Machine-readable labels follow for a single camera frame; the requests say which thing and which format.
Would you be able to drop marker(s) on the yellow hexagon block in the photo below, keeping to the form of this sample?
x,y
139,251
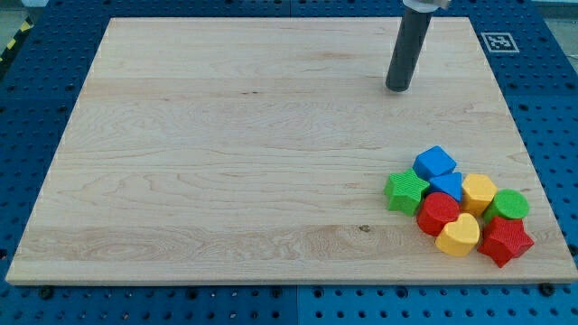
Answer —
x,y
477,192

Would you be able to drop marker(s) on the green cylinder block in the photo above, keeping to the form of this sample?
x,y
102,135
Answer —
x,y
507,203

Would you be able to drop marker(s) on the red star block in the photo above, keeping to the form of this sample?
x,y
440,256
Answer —
x,y
505,239

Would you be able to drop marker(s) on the white rod mount collar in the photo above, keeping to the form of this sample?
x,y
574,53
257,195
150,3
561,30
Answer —
x,y
427,6

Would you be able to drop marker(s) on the black yellow hazard tape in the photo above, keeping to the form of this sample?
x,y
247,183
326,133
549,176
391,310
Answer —
x,y
16,42

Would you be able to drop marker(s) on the blue triangle block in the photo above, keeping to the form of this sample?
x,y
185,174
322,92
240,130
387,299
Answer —
x,y
449,184

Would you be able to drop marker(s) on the red cylinder block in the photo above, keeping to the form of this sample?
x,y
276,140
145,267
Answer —
x,y
437,210

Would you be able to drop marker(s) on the blue cube block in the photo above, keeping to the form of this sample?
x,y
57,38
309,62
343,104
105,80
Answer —
x,y
433,162

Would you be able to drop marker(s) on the yellow heart block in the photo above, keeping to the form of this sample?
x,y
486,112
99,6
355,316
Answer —
x,y
459,237

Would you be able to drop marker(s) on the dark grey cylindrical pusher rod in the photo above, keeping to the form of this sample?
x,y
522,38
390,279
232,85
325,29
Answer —
x,y
409,42

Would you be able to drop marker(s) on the white fiducial marker tag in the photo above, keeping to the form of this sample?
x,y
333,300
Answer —
x,y
499,42

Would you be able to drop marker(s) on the light wooden board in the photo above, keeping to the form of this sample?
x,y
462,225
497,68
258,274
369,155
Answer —
x,y
207,151

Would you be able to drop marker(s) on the green star block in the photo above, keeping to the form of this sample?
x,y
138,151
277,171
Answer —
x,y
405,191

